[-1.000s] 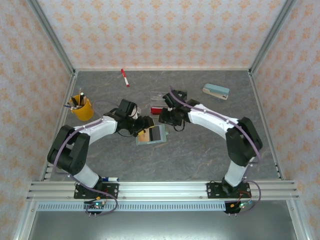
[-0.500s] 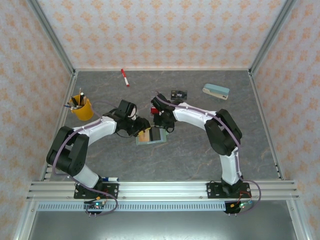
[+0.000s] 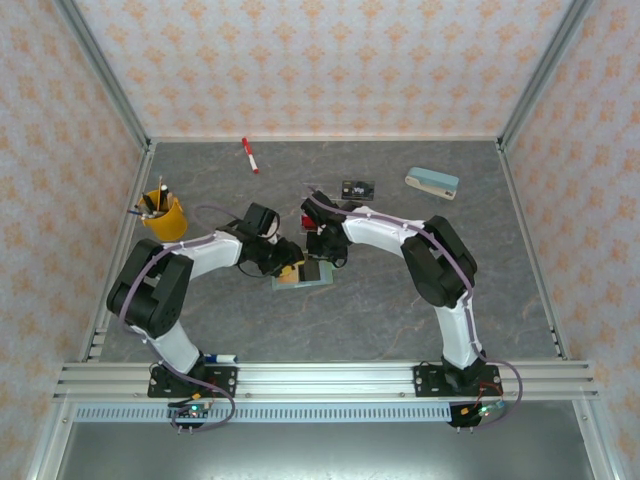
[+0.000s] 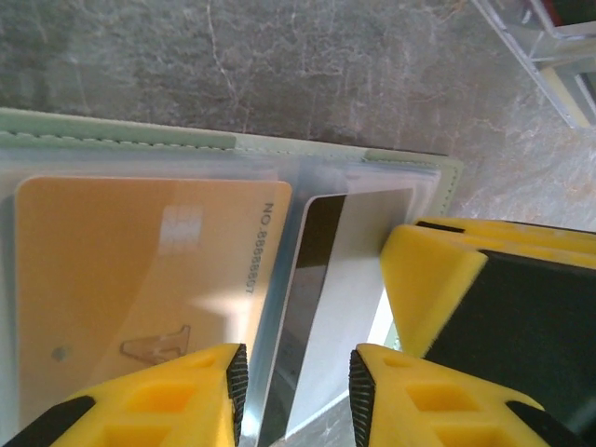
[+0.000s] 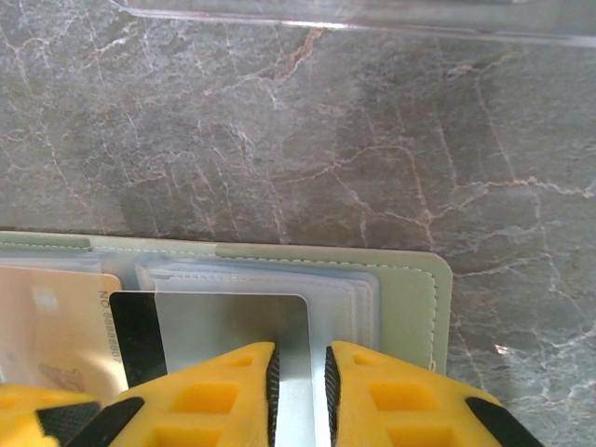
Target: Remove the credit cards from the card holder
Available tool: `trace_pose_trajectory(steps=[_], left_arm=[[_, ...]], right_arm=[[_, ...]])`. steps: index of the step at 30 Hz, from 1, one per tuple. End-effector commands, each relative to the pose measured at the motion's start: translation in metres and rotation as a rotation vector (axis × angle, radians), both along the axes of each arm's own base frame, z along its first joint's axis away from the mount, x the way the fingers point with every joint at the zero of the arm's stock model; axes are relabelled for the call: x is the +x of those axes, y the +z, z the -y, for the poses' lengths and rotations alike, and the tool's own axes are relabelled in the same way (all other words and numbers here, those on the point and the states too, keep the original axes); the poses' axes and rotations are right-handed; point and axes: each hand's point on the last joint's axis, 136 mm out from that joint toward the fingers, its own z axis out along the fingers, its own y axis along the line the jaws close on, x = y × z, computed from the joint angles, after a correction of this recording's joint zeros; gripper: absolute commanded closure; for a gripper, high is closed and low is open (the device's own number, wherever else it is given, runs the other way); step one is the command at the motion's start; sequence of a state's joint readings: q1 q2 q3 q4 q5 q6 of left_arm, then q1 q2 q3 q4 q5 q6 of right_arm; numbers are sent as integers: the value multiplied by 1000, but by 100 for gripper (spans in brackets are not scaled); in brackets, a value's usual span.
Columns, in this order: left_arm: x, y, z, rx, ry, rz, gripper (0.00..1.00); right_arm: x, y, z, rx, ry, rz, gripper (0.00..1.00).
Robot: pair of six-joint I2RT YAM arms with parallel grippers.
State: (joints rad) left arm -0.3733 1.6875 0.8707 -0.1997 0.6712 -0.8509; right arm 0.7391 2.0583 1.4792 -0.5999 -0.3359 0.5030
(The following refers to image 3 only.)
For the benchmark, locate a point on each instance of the aluminium side rail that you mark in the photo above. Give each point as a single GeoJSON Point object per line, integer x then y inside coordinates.
{"type": "Point", "coordinates": [532, 250]}
{"type": "Point", "coordinates": [120, 250]}

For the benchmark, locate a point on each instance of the left controller board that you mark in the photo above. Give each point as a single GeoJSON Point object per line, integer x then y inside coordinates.
{"type": "Point", "coordinates": [192, 411]}

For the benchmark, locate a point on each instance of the yellow pen cup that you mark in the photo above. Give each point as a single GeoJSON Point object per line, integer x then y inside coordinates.
{"type": "Point", "coordinates": [167, 225]}

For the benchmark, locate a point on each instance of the grey metal panel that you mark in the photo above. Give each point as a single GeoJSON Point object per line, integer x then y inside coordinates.
{"type": "Point", "coordinates": [320, 450]}

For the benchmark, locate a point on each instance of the controller board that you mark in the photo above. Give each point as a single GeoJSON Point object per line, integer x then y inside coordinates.
{"type": "Point", "coordinates": [480, 412]}
{"type": "Point", "coordinates": [192, 411]}

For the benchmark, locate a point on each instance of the red card black stripe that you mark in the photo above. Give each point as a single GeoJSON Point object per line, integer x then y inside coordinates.
{"type": "Point", "coordinates": [306, 223]}

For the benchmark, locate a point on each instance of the clear plastic tray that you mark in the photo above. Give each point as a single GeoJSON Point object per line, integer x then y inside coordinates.
{"type": "Point", "coordinates": [325, 279]}

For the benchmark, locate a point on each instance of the red whiteboard marker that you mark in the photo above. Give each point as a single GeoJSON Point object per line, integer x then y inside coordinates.
{"type": "Point", "coordinates": [250, 155]}

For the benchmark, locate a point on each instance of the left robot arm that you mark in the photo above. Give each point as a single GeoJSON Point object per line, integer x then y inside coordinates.
{"type": "Point", "coordinates": [150, 290]}

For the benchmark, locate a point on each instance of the mint green stapler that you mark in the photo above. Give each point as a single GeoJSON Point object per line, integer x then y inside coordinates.
{"type": "Point", "coordinates": [432, 182]}

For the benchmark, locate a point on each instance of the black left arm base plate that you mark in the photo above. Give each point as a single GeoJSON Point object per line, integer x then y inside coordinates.
{"type": "Point", "coordinates": [225, 382]}

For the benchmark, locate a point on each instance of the blue and white marker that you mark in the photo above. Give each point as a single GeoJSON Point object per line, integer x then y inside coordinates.
{"type": "Point", "coordinates": [222, 358]}

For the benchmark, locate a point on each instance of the wooden stick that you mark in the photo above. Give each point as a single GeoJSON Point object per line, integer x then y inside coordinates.
{"type": "Point", "coordinates": [172, 201]}

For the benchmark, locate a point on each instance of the black marker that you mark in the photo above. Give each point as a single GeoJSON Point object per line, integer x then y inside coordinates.
{"type": "Point", "coordinates": [164, 195]}

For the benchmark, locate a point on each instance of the thin pencil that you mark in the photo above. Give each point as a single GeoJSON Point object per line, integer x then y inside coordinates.
{"type": "Point", "coordinates": [159, 192]}

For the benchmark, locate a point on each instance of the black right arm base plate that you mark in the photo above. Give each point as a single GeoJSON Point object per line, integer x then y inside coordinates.
{"type": "Point", "coordinates": [425, 382]}

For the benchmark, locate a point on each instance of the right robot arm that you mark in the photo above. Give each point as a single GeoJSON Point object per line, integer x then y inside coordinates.
{"type": "Point", "coordinates": [440, 260]}

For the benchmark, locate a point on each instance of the aluminium frame post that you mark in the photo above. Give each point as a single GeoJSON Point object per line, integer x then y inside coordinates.
{"type": "Point", "coordinates": [102, 75]}
{"type": "Point", "coordinates": [542, 75]}

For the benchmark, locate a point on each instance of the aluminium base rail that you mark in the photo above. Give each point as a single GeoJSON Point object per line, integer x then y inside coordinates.
{"type": "Point", "coordinates": [325, 380]}

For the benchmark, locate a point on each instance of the blue pen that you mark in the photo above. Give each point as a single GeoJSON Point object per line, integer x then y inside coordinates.
{"type": "Point", "coordinates": [135, 211]}

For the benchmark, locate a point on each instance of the right controller board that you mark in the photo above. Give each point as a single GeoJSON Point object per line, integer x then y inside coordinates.
{"type": "Point", "coordinates": [480, 412]}

